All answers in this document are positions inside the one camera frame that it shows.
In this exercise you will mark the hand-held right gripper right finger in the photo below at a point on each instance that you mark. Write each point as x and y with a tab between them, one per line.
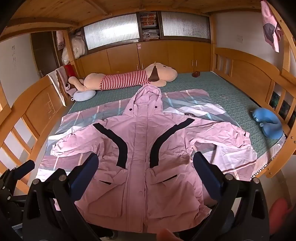
205	168

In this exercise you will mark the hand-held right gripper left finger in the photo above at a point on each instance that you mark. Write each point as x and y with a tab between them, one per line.
86	168

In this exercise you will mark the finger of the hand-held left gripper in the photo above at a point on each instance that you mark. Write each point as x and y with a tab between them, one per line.
24	167

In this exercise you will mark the pink hooded jacket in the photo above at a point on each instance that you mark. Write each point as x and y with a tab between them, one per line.
138	148

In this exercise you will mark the wooden bed end with carving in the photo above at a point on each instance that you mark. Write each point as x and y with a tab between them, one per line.
34	106

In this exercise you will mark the pink grey patterned blanket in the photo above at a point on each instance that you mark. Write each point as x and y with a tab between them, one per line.
192	107

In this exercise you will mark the lavender neck pillow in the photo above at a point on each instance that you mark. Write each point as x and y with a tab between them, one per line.
84	95

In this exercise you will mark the blue neck pillow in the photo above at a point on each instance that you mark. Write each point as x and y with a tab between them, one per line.
269	122

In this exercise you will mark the small purple plush toy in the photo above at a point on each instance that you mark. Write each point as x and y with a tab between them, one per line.
69	88

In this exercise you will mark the pink red soft object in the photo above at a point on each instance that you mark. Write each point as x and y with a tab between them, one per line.
279	213

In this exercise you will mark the white towel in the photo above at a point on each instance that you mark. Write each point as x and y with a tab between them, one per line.
55	85

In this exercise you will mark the small brown object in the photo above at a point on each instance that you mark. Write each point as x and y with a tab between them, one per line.
196	74

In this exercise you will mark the plush dog in striped shirt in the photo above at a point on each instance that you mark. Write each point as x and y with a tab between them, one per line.
120	80

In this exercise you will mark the pink towel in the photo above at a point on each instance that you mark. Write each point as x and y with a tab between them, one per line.
62	75

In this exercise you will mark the red cloth item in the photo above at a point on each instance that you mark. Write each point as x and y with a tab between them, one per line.
70	70

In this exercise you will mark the wooden bed end with slats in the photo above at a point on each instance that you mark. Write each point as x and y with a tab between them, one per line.
245	69

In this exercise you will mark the dark wooden wardrobe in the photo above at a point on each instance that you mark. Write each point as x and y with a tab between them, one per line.
44	53

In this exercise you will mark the white bagged bedding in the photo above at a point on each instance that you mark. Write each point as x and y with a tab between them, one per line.
77	45

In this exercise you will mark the small pink hanging cloth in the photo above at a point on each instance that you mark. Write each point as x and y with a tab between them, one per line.
60	39

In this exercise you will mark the ribbed glass window pane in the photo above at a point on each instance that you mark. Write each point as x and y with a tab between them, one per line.
185	24
111	31

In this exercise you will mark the pink hanging garment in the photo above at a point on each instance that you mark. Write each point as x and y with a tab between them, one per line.
269	25

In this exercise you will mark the white wall socket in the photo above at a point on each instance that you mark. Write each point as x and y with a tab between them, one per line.
239	38

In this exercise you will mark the wooden upper bunk frame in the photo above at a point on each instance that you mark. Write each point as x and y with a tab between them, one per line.
46	14

